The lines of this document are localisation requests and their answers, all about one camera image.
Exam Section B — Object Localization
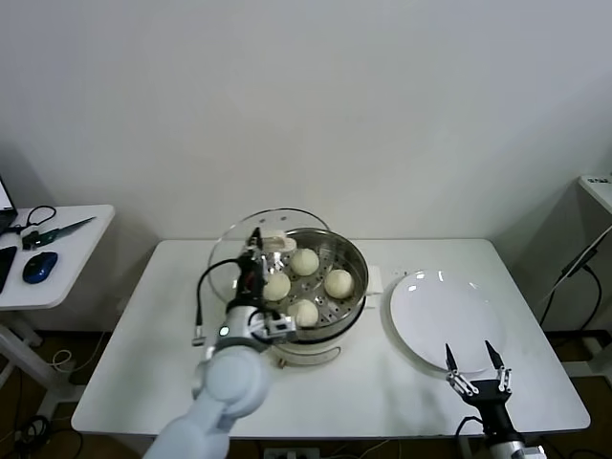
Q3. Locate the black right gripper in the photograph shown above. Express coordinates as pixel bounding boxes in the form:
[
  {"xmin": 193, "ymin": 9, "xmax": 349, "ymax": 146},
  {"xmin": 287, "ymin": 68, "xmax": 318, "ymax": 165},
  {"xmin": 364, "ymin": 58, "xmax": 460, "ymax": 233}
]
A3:
[{"xmin": 444, "ymin": 339, "xmax": 514, "ymax": 439}]

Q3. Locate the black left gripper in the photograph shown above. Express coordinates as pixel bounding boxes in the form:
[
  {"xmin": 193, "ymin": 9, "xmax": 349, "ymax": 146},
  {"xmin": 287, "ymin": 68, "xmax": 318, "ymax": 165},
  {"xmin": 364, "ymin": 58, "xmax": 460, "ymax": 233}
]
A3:
[{"xmin": 236, "ymin": 228, "xmax": 288, "ymax": 312}]

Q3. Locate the round glass pot lid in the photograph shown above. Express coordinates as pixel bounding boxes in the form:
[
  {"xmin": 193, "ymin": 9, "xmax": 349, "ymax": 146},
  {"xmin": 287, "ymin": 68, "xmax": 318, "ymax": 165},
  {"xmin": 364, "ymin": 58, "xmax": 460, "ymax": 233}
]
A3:
[{"xmin": 208, "ymin": 207, "xmax": 336, "ymax": 310}]

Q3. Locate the white steamed baozi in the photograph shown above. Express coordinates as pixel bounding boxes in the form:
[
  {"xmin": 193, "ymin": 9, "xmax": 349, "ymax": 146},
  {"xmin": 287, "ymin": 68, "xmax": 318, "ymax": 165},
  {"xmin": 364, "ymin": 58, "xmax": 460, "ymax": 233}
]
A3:
[
  {"xmin": 262, "ymin": 272, "xmax": 292, "ymax": 302},
  {"xmin": 290, "ymin": 248, "xmax": 320, "ymax": 277},
  {"xmin": 324, "ymin": 269, "xmax": 356, "ymax": 300},
  {"xmin": 286, "ymin": 299, "xmax": 320, "ymax": 329}
]

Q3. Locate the stainless steel steamer basket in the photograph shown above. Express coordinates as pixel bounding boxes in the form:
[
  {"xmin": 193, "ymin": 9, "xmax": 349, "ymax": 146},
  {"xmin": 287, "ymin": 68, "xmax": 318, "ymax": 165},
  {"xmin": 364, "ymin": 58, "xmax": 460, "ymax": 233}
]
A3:
[{"xmin": 245, "ymin": 228, "xmax": 369, "ymax": 340}]

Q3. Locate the round white plate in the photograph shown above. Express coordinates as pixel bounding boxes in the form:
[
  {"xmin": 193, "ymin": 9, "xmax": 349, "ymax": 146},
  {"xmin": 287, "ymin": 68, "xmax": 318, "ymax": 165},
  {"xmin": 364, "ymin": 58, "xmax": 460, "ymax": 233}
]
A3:
[{"xmin": 389, "ymin": 270, "xmax": 507, "ymax": 375}]

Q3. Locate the cream electric cooker base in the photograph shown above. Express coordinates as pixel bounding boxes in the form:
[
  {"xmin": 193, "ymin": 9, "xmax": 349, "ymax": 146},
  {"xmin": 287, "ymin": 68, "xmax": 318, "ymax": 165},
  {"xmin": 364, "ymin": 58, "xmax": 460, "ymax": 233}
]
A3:
[{"xmin": 257, "ymin": 265, "xmax": 383, "ymax": 370}]

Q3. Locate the white floor power strip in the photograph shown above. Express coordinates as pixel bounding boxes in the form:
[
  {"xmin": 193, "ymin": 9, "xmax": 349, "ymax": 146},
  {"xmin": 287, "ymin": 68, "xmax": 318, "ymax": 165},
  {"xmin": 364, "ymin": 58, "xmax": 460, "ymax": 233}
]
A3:
[{"xmin": 262, "ymin": 447, "xmax": 321, "ymax": 459}]

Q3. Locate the green bladed hand tool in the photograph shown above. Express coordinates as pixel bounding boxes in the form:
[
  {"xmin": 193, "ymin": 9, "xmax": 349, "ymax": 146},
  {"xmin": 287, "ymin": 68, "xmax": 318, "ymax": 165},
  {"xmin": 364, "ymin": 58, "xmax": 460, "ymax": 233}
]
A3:
[{"xmin": 21, "ymin": 216, "xmax": 97, "ymax": 251}]

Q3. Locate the blue computer mouse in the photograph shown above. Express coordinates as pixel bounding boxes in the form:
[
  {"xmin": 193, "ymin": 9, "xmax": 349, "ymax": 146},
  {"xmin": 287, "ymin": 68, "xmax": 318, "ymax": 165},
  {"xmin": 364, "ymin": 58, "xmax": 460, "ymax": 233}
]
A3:
[{"xmin": 21, "ymin": 251, "xmax": 58, "ymax": 285}]

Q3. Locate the flat black device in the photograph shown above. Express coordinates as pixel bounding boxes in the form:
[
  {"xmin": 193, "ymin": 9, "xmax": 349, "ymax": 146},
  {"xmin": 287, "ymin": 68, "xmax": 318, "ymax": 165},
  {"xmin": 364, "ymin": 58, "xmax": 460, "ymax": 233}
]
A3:
[{"xmin": 0, "ymin": 246, "xmax": 18, "ymax": 294}]

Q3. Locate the black laptop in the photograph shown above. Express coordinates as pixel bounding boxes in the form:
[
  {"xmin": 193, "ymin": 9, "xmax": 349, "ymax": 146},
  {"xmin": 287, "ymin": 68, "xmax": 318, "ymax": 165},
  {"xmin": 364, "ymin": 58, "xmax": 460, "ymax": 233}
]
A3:
[{"xmin": 0, "ymin": 176, "xmax": 19, "ymax": 236}]

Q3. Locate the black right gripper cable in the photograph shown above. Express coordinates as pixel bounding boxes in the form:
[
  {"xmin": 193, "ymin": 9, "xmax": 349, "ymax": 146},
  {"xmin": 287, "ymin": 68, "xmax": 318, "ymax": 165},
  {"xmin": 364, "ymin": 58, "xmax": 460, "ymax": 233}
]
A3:
[{"xmin": 456, "ymin": 415, "xmax": 485, "ymax": 439}]

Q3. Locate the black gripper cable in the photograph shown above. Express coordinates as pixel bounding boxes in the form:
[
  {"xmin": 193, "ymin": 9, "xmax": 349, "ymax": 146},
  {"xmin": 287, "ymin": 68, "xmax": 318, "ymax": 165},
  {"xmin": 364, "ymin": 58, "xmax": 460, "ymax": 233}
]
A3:
[
  {"xmin": 456, "ymin": 415, "xmax": 485, "ymax": 439},
  {"xmin": 192, "ymin": 260, "xmax": 240, "ymax": 346}
]

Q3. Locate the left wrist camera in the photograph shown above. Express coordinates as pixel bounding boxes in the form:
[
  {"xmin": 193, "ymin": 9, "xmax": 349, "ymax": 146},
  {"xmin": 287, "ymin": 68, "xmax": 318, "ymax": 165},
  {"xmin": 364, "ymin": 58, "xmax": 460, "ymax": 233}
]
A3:
[{"xmin": 265, "ymin": 313, "xmax": 295, "ymax": 336}]

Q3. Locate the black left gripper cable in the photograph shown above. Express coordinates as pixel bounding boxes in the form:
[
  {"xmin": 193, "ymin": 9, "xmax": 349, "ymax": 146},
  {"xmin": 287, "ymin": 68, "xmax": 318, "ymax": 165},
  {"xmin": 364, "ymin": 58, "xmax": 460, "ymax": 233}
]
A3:
[{"xmin": 192, "ymin": 260, "xmax": 240, "ymax": 346}]

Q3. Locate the cable with black adapter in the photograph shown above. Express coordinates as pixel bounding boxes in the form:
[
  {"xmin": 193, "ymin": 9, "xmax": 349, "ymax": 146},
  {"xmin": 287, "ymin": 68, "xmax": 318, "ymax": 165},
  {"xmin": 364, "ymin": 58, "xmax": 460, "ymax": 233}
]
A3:
[{"xmin": 538, "ymin": 236, "xmax": 604, "ymax": 332}]

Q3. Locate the white coiled floor cable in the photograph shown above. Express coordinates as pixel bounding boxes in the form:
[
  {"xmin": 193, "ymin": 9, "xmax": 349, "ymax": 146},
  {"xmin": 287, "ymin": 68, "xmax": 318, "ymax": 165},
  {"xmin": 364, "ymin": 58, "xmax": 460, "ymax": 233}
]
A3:
[{"xmin": 50, "ymin": 348, "xmax": 77, "ymax": 374}]

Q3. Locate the black looped cord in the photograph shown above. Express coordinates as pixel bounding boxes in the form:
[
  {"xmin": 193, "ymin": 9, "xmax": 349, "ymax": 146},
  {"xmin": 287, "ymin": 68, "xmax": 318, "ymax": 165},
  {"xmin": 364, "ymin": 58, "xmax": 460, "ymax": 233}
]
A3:
[{"xmin": 9, "ymin": 205, "xmax": 56, "ymax": 236}]

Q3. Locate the black floor cable bundle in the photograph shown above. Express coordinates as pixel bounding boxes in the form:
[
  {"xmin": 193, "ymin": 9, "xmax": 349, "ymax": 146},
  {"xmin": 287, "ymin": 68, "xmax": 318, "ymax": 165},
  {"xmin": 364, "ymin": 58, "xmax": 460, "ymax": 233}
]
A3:
[{"xmin": 13, "ymin": 414, "xmax": 54, "ymax": 459}]

